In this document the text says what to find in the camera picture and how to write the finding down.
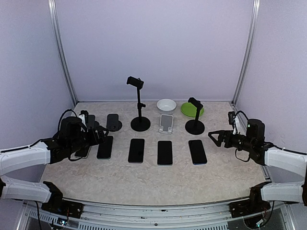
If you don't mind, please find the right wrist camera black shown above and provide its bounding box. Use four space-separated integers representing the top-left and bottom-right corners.
228 111 236 126

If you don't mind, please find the right aluminium frame post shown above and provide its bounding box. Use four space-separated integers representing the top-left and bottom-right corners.
232 0 260 106

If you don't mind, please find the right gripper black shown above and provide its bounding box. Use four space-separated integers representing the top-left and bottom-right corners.
208 129 254 152

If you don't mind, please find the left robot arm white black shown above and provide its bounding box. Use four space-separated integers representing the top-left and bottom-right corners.
0 116 109 213

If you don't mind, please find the black phone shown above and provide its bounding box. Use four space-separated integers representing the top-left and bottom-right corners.
128 138 145 163
188 139 207 165
96 136 113 160

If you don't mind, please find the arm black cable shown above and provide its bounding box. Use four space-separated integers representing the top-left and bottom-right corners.
0 109 82 154
234 110 307 162

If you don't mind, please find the front aluminium rail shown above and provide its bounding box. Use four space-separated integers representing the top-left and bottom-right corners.
16 190 295 230

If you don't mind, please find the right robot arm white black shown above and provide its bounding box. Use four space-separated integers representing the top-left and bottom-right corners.
208 119 307 213

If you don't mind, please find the green plate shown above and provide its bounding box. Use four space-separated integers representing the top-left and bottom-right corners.
180 102 197 117

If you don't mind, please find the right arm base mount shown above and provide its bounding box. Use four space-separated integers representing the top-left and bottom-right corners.
228 182 271 218

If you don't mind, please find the aluminium frame post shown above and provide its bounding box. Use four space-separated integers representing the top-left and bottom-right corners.
48 0 78 106
232 0 260 106

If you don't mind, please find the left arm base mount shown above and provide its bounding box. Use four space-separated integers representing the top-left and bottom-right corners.
41 181 84 219

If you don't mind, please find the left aluminium frame post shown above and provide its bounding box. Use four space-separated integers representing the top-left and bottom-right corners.
48 0 78 106

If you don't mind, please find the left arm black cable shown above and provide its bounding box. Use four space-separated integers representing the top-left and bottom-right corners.
0 109 82 154

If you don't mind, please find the tall black clamp phone mount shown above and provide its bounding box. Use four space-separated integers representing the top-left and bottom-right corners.
127 76 151 132

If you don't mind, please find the white desktop phone stand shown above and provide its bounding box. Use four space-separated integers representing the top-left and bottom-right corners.
158 114 174 135

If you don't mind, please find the dark grey folding phone stand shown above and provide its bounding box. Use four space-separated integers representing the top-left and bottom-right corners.
86 115 99 129

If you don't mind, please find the phone with clear case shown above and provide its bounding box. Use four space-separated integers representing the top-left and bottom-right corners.
74 147 91 158

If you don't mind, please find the white ceramic bowl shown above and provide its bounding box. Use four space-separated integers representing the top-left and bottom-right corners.
156 99 177 115

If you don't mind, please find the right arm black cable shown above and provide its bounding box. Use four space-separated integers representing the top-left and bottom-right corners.
234 110 307 162

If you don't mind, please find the black round base stand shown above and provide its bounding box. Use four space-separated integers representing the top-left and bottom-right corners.
185 97 205 135

